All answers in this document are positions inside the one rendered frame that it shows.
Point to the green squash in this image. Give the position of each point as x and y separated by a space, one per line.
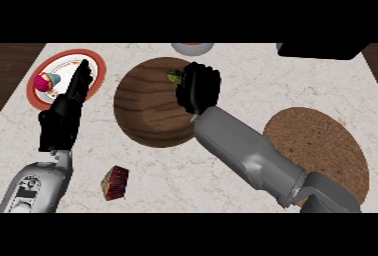
175 76

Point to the round brown wooden bowl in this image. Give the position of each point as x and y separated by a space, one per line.
149 106

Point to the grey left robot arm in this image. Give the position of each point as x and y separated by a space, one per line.
38 186

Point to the white plate with red rim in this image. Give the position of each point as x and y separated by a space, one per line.
97 66

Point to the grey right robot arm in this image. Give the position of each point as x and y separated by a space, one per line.
267 160

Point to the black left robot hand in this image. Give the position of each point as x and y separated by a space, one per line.
61 116

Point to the black appliance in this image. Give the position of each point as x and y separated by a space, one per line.
320 50

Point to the round brown cork placemat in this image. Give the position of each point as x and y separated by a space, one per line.
327 143

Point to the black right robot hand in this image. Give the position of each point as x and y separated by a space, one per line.
200 88

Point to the brown chocolate cake piece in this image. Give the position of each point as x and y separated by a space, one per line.
116 183

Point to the pink frosted cupcake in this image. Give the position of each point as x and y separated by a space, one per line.
45 81

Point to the grey round bowl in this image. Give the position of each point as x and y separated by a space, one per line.
193 48

